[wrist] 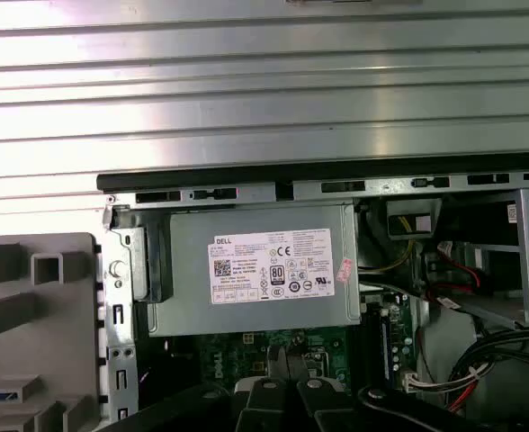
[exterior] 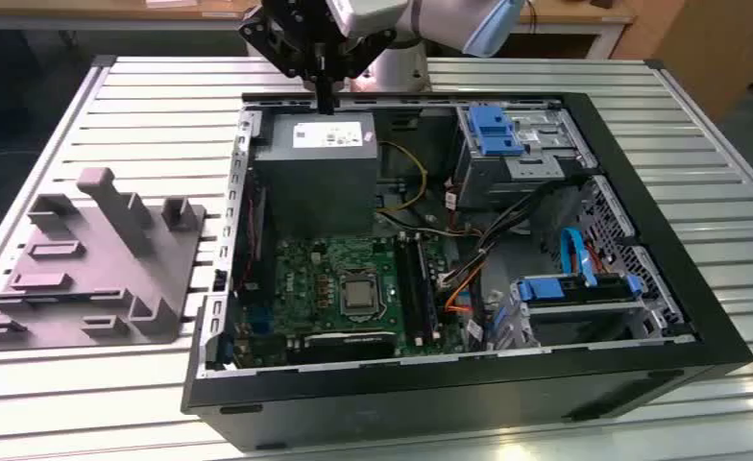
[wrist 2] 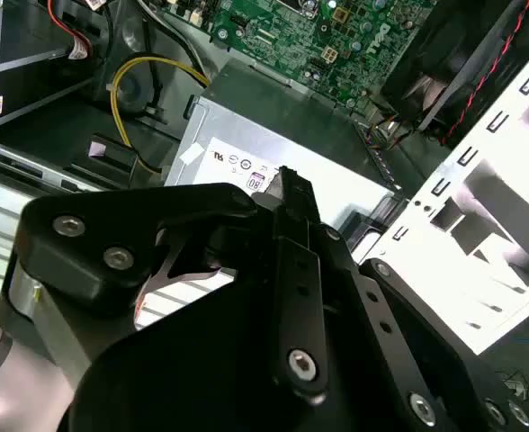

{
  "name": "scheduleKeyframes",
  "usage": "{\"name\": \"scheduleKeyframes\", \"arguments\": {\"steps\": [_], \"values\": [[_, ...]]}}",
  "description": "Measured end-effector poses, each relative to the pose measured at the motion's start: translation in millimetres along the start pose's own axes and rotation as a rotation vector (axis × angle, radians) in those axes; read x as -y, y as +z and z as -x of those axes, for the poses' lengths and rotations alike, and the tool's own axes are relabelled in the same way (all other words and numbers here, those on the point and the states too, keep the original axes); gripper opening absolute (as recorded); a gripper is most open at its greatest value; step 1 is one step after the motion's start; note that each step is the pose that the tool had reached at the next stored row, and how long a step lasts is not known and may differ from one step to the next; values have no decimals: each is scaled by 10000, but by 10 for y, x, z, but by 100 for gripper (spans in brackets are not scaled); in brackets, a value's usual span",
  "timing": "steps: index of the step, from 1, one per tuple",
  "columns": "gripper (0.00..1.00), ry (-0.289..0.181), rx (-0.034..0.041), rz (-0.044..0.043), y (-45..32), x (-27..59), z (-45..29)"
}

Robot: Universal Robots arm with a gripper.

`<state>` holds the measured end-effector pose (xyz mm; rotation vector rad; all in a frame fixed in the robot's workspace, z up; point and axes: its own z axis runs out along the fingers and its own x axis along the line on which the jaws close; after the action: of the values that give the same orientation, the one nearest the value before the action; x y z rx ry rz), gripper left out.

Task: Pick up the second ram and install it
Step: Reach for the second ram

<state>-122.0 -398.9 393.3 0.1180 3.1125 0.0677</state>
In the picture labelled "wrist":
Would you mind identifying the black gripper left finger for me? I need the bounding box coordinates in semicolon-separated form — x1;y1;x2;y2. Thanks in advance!
124;345;292;432

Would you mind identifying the dark RAM stick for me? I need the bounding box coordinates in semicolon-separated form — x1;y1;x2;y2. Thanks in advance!
378;308;395;383

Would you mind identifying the yellow wire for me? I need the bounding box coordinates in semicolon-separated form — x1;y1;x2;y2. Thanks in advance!
358;215;417;274

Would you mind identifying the grey power supply unit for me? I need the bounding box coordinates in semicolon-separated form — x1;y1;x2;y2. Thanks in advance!
133;204;363;338

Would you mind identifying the green motherboard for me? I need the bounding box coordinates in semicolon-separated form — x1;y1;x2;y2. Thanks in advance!
156;292;421;406

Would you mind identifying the black open PC case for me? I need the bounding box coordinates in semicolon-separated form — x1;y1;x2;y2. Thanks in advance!
95;161;529;432

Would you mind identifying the grey parts rack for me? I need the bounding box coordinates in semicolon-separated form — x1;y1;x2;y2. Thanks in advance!
0;231;104;432

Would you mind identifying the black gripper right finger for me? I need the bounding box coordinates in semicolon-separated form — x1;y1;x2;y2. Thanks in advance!
290;345;490;432

